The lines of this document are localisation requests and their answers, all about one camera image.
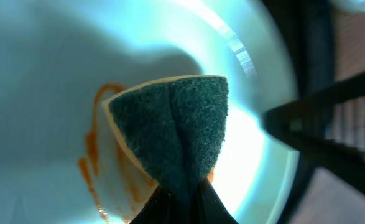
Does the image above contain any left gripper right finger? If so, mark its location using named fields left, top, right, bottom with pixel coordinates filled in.
left=194, top=179, right=238, bottom=224

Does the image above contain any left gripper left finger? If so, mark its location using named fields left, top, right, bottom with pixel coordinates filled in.
left=130, top=186, right=176, bottom=224

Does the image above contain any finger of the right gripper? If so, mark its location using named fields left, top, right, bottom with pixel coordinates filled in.
left=263, top=72, right=365, bottom=195

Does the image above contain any green yellow sponge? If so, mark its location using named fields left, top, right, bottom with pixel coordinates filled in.
left=103, top=75, right=229, bottom=200

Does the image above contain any black round tray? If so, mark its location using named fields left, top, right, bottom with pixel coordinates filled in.
left=261, top=0, right=338, bottom=224

